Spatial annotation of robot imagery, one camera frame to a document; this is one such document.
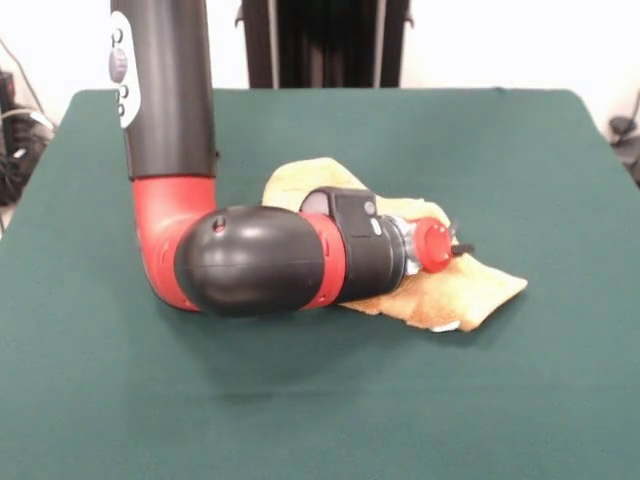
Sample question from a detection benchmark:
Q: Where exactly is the dark green table cloth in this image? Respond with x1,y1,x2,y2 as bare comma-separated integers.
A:
0,88,640,480

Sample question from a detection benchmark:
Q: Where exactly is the black equipment with cables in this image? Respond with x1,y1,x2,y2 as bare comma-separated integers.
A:
0,39,57,207

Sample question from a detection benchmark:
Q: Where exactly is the black clamp object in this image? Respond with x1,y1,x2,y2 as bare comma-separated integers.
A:
609,116,640,189

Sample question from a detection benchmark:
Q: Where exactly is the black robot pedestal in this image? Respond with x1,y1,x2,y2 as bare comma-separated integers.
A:
234,0,416,90

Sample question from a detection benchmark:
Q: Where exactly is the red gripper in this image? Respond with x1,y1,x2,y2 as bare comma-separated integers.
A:
412,218,476,274

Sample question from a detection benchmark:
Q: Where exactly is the tan terry towel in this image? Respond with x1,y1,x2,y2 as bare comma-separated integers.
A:
262,157,529,334

